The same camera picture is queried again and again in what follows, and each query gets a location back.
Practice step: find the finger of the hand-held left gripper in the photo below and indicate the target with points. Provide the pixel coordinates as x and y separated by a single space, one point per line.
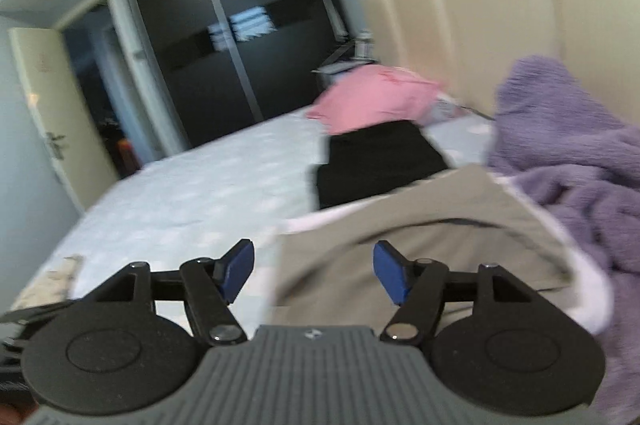
30 312

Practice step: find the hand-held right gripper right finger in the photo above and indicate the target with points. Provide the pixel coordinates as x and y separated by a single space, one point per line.
392 272

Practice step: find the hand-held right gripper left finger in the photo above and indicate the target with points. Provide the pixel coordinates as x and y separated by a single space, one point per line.
235 270

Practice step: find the taupe garment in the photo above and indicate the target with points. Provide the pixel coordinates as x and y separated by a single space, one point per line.
400 215

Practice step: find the black folded clothes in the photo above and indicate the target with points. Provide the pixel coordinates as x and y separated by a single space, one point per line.
375 165

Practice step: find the beige crumpled jacket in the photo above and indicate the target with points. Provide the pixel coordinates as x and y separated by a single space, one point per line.
55 275

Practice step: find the bed with polka dot sheet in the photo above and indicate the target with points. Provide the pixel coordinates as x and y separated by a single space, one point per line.
200 195

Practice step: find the red stool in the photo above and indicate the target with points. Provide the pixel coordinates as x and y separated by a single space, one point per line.
125 152

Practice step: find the pink pillow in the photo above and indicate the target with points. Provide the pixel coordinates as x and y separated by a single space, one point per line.
370 100

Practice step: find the black sliding door wardrobe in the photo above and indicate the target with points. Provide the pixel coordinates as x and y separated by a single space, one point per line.
225 80

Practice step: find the pink folded garment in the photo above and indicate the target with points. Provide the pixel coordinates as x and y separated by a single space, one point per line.
590 295

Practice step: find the cream door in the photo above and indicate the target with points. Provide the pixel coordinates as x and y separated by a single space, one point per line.
55 105

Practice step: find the nightstand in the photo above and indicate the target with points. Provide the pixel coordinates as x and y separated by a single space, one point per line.
340 67

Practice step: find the purple fleece blanket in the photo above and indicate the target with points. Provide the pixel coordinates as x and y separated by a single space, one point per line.
575 155

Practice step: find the cream padded headboard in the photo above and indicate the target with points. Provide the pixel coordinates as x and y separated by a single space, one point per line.
500 5

